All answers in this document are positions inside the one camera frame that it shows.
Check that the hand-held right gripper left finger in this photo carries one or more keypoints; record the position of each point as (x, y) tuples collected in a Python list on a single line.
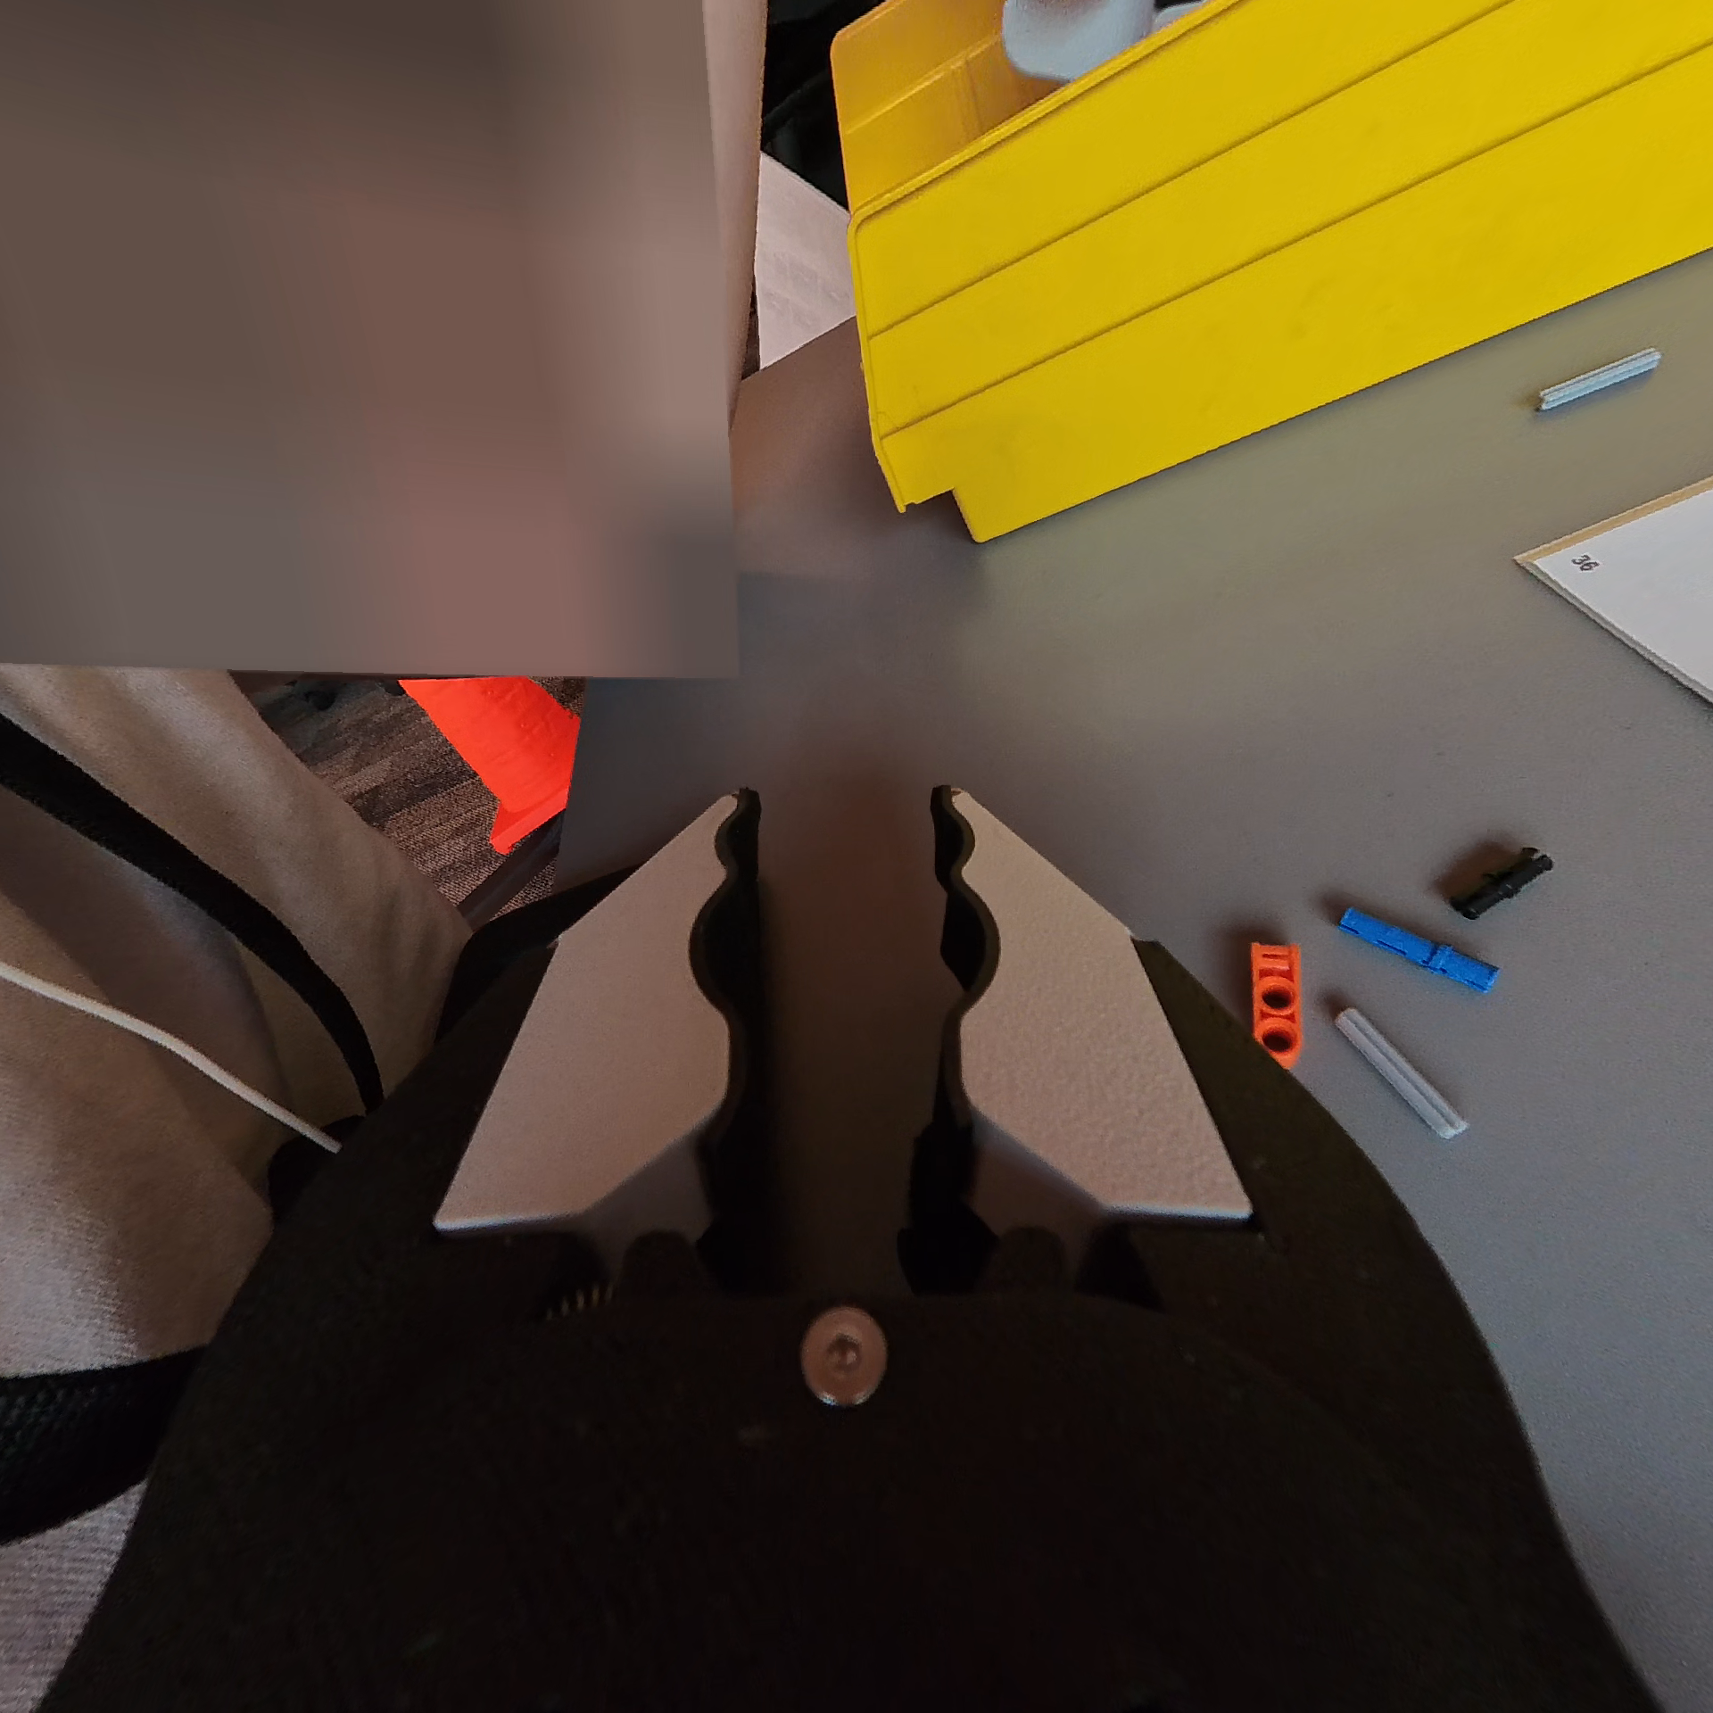
[(603, 1083)]

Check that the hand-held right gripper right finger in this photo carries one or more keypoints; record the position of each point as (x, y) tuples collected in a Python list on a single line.
[(1098, 1083)]

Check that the small orange toy beam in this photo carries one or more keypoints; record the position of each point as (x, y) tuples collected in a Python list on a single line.
[(1277, 1002)]

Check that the yellow plastic bin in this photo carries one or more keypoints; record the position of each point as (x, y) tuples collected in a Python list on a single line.
[(1203, 267)]

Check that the light grey toy axle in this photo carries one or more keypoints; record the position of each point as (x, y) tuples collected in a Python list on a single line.
[(1399, 1070), (1599, 379)]

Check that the blue toy pin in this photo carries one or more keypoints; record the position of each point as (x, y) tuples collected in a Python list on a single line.
[(1416, 947)]

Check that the black toy pin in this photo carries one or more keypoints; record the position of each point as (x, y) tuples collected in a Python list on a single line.
[(1499, 885)]

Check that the black tripod legs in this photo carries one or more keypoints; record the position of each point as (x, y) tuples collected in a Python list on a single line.
[(516, 870)]

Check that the orange traffic cone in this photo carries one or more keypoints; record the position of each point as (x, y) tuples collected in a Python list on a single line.
[(516, 751)]

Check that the white paper sheet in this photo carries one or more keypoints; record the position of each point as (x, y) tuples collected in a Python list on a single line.
[(796, 255)]

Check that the light grey shirt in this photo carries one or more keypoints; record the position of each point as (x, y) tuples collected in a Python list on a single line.
[(160, 1002)]

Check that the building instruction booklet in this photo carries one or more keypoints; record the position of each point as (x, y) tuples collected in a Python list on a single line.
[(1634, 575)]

